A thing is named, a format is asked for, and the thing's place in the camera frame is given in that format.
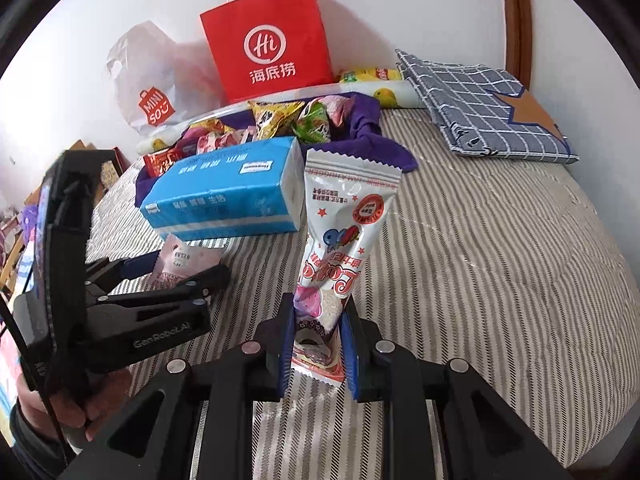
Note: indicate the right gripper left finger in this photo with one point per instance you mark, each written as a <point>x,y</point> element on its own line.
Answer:
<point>195,421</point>

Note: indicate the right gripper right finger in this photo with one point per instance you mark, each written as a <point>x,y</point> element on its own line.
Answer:
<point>447,408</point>

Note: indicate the pink small snack packet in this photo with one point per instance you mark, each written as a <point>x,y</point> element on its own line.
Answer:
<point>178,261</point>

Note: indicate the red white snack packet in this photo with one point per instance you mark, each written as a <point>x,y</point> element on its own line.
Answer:
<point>347,201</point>

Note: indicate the person's left hand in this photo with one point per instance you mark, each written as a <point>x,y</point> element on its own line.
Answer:
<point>111,395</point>

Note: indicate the striped grey quilt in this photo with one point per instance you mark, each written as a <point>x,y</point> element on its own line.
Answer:
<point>504,264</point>

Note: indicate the blue tissue pack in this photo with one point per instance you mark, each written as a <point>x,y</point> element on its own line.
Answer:
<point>253,188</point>

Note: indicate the white Miniso plastic bag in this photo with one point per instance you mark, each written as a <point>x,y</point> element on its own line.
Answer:
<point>159,82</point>

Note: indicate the yellow panda snack packet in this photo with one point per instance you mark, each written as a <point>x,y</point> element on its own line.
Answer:
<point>275,119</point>

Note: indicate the green white snack packet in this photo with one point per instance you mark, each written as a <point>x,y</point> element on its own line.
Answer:
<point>312,126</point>

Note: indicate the purple towel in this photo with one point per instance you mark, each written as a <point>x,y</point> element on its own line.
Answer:
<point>361,137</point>

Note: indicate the pink yellow snack packet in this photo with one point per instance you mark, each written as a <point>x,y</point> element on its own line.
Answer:
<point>338,108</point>

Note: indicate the blue plaid fabric pouch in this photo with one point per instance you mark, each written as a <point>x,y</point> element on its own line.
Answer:
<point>483,112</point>

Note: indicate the red Haidilao paper bag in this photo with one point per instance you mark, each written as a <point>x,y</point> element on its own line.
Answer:
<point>267,46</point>

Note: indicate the fruit print pillow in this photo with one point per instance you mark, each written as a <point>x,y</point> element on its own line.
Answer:
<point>390,93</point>

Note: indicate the yellow snack bag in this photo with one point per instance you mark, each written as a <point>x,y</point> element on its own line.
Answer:
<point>370,74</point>

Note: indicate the black phone on mount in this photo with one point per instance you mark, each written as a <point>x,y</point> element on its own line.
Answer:
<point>52,315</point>

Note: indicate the brown door frame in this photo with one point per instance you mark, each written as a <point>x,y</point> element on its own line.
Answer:
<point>519,39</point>

